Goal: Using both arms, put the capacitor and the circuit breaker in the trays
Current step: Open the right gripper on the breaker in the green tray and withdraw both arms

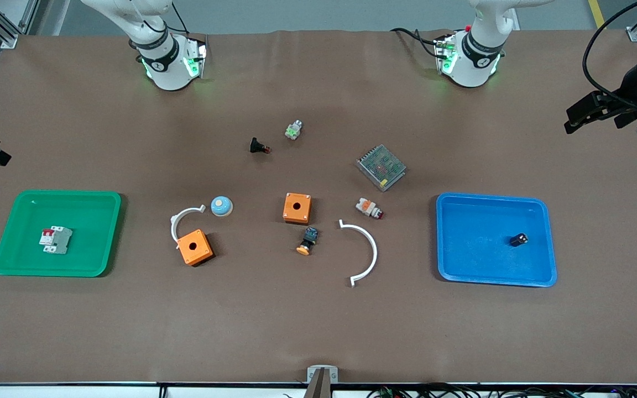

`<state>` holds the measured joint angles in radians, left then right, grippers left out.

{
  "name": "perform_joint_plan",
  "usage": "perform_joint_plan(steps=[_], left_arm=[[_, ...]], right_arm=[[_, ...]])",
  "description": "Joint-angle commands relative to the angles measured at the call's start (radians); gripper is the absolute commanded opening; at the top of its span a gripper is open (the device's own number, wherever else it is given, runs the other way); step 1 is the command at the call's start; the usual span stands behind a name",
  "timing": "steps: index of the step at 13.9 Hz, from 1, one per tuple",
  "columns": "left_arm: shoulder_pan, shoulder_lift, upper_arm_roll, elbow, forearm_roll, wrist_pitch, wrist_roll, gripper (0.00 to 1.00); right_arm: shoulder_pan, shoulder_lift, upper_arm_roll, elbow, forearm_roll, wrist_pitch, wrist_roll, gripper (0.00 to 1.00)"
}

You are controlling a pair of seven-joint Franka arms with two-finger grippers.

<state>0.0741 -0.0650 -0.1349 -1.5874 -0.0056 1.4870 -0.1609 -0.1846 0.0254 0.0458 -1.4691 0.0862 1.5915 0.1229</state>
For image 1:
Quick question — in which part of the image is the white circuit breaker red switch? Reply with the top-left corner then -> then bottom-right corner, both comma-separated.
39,226 -> 74,255

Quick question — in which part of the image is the green plastic tray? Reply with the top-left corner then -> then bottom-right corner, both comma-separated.
0,190 -> 123,278

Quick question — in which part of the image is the blue plastic tray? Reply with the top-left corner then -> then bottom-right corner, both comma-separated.
436,192 -> 558,288

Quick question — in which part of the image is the small white curved strip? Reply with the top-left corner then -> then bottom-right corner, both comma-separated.
170,205 -> 207,249

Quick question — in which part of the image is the metal mesh power supply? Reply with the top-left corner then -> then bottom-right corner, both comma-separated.
356,144 -> 407,192

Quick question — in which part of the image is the orange button box with hole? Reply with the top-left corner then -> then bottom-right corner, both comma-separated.
283,192 -> 313,225
177,228 -> 215,267

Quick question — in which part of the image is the orange white indicator red tip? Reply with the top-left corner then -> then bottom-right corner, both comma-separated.
356,197 -> 384,220

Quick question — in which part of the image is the large white curved strip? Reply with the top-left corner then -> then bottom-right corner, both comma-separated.
338,219 -> 378,287

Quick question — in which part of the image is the black push button orange cap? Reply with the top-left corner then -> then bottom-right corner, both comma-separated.
296,226 -> 320,256

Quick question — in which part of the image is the brown table cover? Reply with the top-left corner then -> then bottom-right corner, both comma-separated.
0,30 -> 637,385

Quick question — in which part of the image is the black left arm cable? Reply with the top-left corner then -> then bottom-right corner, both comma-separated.
583,0 -> 637,106

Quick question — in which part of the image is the black left base cable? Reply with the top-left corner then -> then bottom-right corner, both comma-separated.
390,28 -> 442,59

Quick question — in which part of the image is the black base cable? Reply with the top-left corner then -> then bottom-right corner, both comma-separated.
169,3 -> 187,35
390,28 -> 442,59

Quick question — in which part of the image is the black right base cable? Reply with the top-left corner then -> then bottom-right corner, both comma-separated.
169,3 -> 187,35

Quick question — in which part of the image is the black cable bundle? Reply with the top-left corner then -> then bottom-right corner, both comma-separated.
366,383 -> 637,398

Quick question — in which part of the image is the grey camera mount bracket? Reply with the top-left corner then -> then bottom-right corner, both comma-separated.
306,365 -> 339,398

